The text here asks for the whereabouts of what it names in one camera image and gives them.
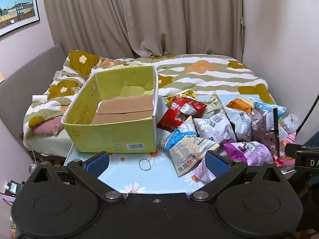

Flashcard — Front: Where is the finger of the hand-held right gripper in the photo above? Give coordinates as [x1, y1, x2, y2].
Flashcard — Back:
[264, 108, 283, 158]

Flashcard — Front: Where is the small device with screen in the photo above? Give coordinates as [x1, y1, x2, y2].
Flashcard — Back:
[3, 180, 25, 196]

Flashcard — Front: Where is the dark gripper cable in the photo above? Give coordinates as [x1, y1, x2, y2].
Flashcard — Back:
[296, 92, 319, 134]

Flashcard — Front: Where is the purple snack packet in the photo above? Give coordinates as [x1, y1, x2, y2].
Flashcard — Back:
[222, 141, 248, 160]

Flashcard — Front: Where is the white plastic bag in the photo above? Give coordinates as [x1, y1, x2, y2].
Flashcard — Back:
[282, 114, 299, 133]

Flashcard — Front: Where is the light blue daisy tablecloth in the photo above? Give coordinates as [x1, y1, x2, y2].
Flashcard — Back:
[63, 93, 297, 195]

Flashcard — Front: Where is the beige curtain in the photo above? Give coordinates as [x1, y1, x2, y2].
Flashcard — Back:
[41, 0, 244, 61]

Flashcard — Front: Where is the brown snack packet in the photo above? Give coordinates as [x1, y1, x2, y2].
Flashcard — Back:
[252, 116, 283, 155]

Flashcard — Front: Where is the yellow-green cardboard box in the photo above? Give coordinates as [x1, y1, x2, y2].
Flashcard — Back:
[61, 65, 159, 153]

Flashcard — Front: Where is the light blue snack packet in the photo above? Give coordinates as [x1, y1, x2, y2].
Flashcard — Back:
[253, 101, 287, 123]

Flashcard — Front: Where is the green beige snack packet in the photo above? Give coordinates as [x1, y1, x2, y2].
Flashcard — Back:
[203, 92, 224, 118]

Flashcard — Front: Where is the lilac pink snack packet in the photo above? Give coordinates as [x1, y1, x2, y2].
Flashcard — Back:
[237, 141, 274, 166]

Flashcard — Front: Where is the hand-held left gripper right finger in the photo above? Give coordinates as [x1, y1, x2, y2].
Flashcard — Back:
[190, 150, 291, 203]

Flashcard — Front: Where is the red snack packet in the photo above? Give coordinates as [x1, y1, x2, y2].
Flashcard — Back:
[157, 97, 208, 132]

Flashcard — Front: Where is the grey bed headboard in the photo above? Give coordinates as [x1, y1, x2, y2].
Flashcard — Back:
[0, 44, 67, 155]

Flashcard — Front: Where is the silver white snack packet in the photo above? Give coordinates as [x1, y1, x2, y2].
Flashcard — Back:
[223, 106, 254, 142]
[193, 112, 237, 144]

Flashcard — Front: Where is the gold foil snack packet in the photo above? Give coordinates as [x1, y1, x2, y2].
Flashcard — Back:
[164, 90, 199, 105]

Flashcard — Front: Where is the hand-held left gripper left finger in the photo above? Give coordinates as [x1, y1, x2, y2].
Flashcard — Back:
[29, 151, 124, 203]

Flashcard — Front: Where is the blue white snack packet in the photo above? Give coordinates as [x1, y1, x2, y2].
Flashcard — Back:
[159, 120, 200, 151]

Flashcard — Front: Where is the pink plush toy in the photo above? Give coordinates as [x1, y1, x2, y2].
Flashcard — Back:
[32, 117, 66, 136]

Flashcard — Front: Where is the floral striped blanket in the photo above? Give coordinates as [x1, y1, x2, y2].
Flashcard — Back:
[23, 50, 278, 156]

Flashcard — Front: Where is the white charging cable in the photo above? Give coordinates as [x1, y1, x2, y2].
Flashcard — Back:
[29, 149, 41, 173]

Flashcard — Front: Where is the pink striped snack packet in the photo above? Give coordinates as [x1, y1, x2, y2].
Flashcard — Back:
[274, 132, 297, 167]

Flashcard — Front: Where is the framed landscape picture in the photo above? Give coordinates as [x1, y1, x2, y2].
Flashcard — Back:
[0, 0, 41, 38]

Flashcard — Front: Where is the rubber band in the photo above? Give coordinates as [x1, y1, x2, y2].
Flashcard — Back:
[138, 159, 153, 171]

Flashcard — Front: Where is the white pink snack packet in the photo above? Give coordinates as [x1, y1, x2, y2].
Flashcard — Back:
[191, 159, 218, 184]

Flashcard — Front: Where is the person's leg in jeans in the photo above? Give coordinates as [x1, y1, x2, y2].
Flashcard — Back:
[302, 129, 319, 147]

